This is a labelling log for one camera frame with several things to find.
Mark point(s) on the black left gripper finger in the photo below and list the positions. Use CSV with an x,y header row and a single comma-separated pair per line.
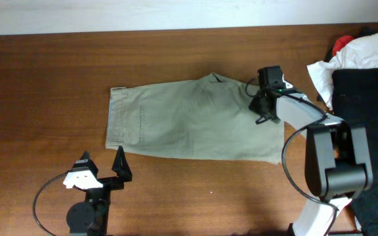
x,y
85,156
121,167

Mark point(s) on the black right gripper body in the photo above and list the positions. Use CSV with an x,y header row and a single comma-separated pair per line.
x,y
261,107

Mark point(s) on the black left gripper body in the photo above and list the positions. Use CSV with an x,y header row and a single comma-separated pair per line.
x,y
109,181

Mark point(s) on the khaki green shorts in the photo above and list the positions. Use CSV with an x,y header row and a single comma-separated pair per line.
x,y
205,119

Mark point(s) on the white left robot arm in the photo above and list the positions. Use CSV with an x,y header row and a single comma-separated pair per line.
x,y
90,217

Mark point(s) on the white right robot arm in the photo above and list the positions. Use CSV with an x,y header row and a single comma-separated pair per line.
x,y
337,165

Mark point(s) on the red garment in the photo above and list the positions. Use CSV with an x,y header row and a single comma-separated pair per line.
x,y
340,43

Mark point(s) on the black folded garment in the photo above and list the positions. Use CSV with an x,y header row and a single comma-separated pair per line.
x,y
355,98

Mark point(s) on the white crumpled garment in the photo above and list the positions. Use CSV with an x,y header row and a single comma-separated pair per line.
x,y
360,53

